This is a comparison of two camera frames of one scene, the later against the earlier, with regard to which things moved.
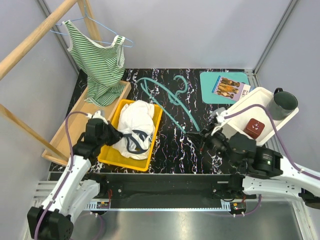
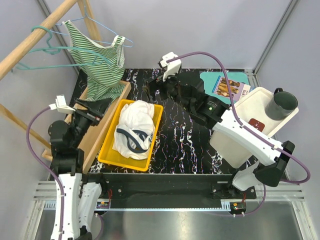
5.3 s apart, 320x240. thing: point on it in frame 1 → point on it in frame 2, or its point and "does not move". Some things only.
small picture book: x=231 y=89 does not move
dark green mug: x=281 y=104 does not move
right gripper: x=197 y=138 → x=156 y=84
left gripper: x=116 y=135 → x=96 y=109
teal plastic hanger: x=142 y=81 → x=54 y=50
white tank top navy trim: x=136 y=124 does not move
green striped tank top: x=102 y=65 does not move
